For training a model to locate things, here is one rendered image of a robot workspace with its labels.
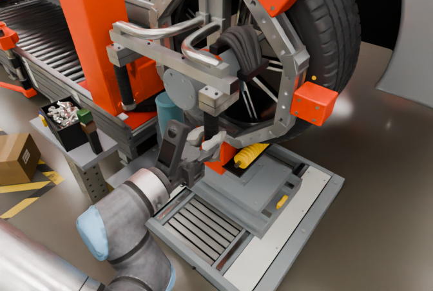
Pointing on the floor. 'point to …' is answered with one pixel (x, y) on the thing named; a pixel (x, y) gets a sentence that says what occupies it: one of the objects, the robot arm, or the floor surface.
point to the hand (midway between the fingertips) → (216, 128)
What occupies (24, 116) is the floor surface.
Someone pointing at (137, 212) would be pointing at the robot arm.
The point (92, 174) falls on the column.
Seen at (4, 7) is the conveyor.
